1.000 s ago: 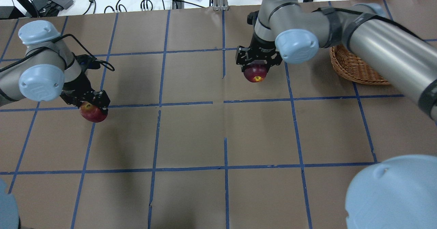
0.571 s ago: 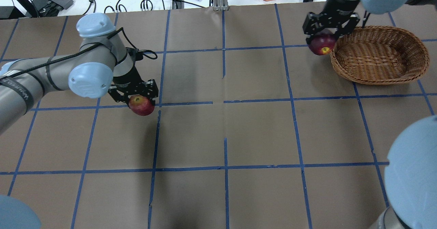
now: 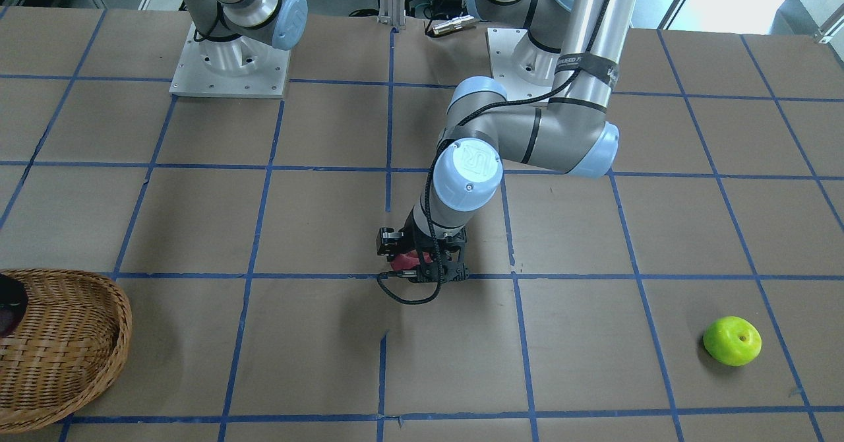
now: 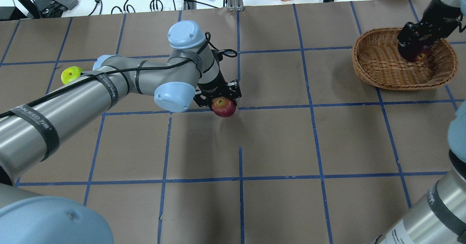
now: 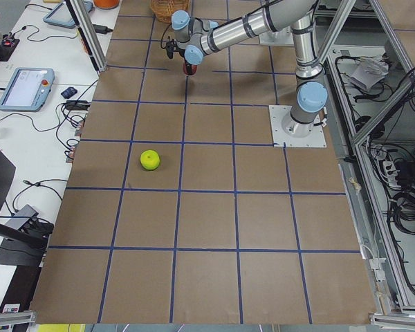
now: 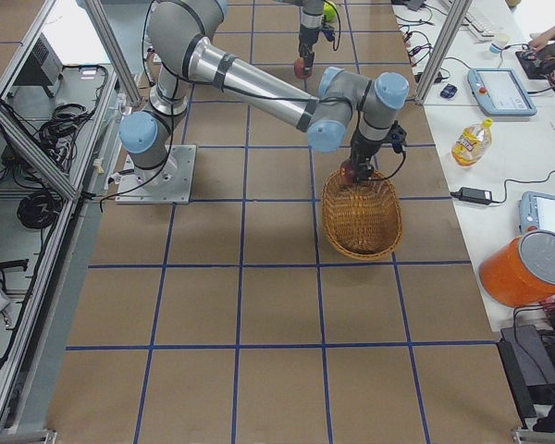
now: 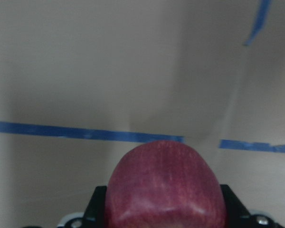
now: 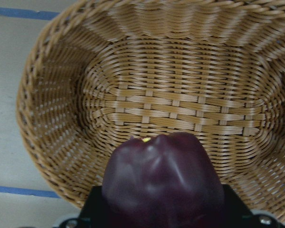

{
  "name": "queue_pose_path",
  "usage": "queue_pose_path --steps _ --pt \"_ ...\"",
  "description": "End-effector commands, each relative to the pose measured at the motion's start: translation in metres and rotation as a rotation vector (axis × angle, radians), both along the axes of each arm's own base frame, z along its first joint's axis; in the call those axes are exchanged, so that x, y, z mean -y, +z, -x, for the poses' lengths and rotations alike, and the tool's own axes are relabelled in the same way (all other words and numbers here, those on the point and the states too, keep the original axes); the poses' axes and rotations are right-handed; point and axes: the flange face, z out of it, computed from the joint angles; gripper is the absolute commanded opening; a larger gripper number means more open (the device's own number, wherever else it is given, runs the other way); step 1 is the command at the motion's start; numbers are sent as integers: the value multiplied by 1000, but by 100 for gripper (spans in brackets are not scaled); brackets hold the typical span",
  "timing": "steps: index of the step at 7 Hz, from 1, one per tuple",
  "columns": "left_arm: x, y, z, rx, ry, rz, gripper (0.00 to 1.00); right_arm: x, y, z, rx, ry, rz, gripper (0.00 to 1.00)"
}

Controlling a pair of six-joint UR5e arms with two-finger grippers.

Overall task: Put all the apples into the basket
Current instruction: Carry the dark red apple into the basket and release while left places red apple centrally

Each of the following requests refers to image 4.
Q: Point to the green apple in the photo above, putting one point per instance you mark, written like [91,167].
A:
[70,74]

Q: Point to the woven wicker basket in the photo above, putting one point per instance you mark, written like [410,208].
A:
[377,62]

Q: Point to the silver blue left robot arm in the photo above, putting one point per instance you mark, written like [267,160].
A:
[32,132]

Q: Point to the red yellow apple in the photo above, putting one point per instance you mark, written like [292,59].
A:
[223,107]

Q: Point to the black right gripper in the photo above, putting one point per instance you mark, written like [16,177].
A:
[434,21]

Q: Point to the dark red apple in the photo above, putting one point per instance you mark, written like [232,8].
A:
[418,55]

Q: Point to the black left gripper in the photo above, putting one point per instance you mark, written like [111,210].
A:
[216,85]

